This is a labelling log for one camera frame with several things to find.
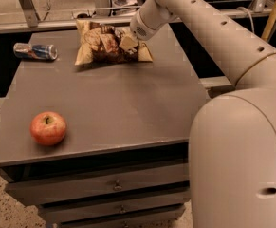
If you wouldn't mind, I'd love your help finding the middle grey drawer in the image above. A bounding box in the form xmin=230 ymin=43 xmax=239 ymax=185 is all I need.
xmin=39 ymin=187 xmax=190 ymax=223

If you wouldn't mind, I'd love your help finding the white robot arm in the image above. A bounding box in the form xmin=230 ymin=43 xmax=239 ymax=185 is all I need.
xmin=130 ymin=0 xmax=276 ymax=228

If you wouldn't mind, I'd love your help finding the metal railing frame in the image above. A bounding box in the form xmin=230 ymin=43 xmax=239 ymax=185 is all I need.
xmin=0 ymin=0 xmax=276 ymax=36

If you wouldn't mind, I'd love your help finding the bottom grey drawer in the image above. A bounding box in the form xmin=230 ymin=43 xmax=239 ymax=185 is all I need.
xmin=59 ymin=204 xmax=185 ymax=228

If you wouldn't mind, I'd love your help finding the white cable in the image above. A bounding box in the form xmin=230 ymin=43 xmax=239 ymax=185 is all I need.
xmin=236 ymin=6 xmax=255 ymax=35

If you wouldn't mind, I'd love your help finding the grey drawer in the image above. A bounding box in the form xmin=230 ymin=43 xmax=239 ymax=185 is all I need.
xmin=59 ymin=204 xmax=185 ymax=228
xmin=6 ymin=161 xmax=189 ymax=205
xmin=39 ymin=187 xmax=190 ymax=223

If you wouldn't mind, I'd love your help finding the top grey drawer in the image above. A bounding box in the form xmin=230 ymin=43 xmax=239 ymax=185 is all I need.
xmin=6 ymin=161 xmax=189 ymax=205

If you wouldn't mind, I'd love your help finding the blue silver soda can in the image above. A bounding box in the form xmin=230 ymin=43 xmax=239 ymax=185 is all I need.
xmin=13 ymin=43 xmax=58 ymax=61

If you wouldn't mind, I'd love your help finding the brown chip bag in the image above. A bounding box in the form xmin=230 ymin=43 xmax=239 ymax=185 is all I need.
xmin=75 ymin=20 xmax=153 ymax=66

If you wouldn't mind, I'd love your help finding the red apple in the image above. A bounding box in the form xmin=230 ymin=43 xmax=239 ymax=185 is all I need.
xmin=29 ymin=111 xmax=67 ymax=146

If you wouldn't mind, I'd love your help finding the grey drawer cabinet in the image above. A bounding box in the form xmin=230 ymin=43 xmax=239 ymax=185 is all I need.
xmin=0 ymin=23 xmax=236 ymax=228

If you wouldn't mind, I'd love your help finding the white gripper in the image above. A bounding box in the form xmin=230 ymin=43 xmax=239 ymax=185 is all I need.
xmin=120 ymin=9 xmax=157 ymax=51

